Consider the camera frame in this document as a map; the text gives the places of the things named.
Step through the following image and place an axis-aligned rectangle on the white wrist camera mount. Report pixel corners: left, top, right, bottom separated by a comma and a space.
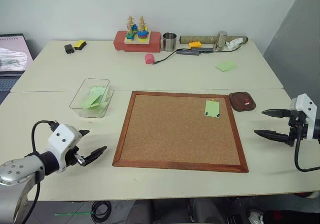
46, 123, 82, 173
289, 93, 317, 141

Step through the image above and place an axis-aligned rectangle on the brown wooden tray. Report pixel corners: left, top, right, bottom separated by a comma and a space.
228, 91, 257, 113

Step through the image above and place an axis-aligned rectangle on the red and black object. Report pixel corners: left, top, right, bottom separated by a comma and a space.
262, 209, 287, 224

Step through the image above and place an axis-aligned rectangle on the steel cylinder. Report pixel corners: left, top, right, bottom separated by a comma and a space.
213, 31, 229, 51

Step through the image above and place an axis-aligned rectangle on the dark grey adapter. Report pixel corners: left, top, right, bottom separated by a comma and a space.
190, 46, 215, 53

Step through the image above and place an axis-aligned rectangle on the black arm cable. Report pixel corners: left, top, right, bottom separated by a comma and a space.
24, 120, 59, 224
294, 125, 320, 172

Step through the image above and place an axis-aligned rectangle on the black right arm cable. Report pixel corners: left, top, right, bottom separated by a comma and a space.
294, 125, 320, 172

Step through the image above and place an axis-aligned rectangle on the red rectangular box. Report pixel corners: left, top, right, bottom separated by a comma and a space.
112, 30, 162, 53

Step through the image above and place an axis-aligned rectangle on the white shoe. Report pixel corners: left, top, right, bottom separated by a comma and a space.
248, 208, 264, 224

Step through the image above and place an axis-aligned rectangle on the black usb cable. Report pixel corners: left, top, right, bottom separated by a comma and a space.
152, 49, 179, 65

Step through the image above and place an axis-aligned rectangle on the crumpled white tissue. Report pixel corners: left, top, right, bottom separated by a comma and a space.
223, 37, 244, 51

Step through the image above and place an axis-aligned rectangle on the yellow and black sponge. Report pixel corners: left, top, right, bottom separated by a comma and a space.
73, 40, 88, 51

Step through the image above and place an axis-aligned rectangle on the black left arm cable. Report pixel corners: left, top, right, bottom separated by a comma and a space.
24, 120, 59, 224

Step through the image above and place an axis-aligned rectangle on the stainless steel mug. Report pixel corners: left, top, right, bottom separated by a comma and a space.
159, 32, 178, 52

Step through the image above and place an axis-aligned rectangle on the wooden ring stacking toy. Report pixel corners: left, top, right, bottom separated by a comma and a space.
123, 15, 151, 45

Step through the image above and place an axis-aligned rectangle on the green stick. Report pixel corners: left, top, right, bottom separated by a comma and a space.
54, 210, 95, 216

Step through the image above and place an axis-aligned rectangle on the clear plastic box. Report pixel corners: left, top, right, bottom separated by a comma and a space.
69, 78, 115, 119

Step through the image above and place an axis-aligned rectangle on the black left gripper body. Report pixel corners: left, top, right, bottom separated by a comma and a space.
65, 146, 87, 167

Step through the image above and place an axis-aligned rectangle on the grey usb hub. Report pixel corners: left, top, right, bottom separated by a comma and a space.
176, 48, 201, 56

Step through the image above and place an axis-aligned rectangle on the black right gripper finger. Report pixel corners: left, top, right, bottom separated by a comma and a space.
253, 129, 290, 143
261, 108, 291, 119

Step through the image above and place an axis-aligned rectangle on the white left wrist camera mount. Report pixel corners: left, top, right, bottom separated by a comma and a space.
46, 123, 82, 173

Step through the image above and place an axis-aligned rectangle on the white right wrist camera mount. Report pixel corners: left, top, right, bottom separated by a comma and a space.
289, 93, 317, 141

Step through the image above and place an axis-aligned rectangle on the wood-framed cork board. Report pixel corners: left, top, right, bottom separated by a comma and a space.
111, 91, 250, 173

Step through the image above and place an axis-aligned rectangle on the grey laptop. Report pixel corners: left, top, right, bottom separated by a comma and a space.
0, 33, 35, 105

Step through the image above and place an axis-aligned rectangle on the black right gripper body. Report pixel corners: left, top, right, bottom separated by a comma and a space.
287, 109, 310, 147

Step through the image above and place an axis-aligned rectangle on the long brown cardboard tube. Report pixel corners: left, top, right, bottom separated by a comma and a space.
179, 35, 249, 45

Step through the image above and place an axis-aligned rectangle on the coiled black cable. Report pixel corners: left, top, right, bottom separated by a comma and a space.
90, 200, 112, 222

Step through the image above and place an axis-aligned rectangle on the green sticky note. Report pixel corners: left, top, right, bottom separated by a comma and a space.
204, 100, 221, 118

